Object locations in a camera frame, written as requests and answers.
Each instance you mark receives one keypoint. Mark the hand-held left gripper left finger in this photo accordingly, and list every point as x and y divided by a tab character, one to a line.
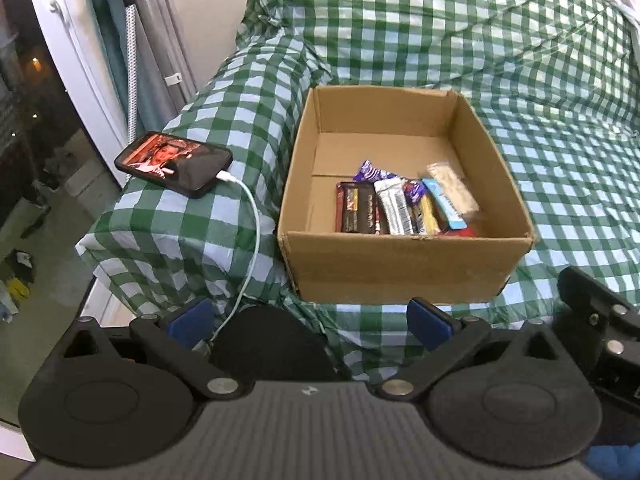
190	322

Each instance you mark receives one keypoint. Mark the red and clear snack packet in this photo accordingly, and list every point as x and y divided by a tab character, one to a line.
460	232

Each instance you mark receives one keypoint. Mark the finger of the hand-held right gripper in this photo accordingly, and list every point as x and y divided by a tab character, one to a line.
585	295

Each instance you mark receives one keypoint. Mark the grey curtain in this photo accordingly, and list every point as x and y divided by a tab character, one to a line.
160	50

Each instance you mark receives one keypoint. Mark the purple snack wrapper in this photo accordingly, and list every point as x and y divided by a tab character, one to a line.
372	172
414	192

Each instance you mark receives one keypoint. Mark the silver white snack bar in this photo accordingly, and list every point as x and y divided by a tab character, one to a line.
395	207

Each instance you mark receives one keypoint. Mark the blue clothing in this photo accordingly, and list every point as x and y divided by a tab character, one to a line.
615	465

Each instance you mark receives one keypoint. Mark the green checkered cloth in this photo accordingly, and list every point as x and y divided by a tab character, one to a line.
425	25

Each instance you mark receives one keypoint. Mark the black snack packet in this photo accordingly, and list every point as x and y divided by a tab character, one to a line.
362	210

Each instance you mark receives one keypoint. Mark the cardboard box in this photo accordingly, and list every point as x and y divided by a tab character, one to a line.
400	270

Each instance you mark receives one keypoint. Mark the beige nougat packet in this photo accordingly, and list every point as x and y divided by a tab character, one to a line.
455	182

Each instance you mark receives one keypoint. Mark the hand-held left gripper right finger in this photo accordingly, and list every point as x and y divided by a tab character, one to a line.
425	325

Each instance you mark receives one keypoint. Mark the white window frame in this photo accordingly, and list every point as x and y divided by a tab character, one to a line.
75	70

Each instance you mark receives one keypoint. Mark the black smartphone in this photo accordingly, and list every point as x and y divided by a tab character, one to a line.
172	162

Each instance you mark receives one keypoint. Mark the yellow snack bar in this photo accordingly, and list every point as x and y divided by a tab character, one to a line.
429	215

